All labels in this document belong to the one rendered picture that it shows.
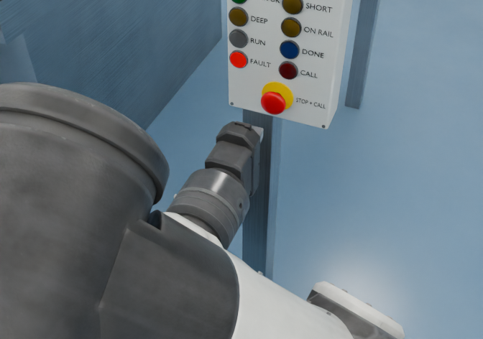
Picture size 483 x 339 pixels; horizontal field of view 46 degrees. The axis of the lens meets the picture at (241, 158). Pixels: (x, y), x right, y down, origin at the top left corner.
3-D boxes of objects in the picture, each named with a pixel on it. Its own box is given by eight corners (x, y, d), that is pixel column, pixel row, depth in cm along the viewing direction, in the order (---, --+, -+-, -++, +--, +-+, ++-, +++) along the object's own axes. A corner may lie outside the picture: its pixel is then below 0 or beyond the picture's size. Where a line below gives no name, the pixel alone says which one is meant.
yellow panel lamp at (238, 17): (246, 29, 82) (246, 11, 80) (228, 25, 83) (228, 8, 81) (247, 26, 83) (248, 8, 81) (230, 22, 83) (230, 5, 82)
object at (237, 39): (245, 50, 85) (245, 34, 83) (228, 47, 85) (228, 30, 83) (247, 47, 85) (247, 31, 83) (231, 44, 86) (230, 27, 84)
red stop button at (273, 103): (282, 119, 88) (284, 98, 85) (258, 113, 89) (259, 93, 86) (292, 103, 91) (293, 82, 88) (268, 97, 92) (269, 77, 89)
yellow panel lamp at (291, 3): (300, 16, 77) (301, -2, 76) (281, 13, 78) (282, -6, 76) (302, 14, 78) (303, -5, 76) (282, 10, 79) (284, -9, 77)
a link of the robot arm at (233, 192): (270, 197, 82) (238, 258, 73) (209, 179, 84) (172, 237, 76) (274, 129, 73) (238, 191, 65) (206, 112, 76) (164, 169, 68)
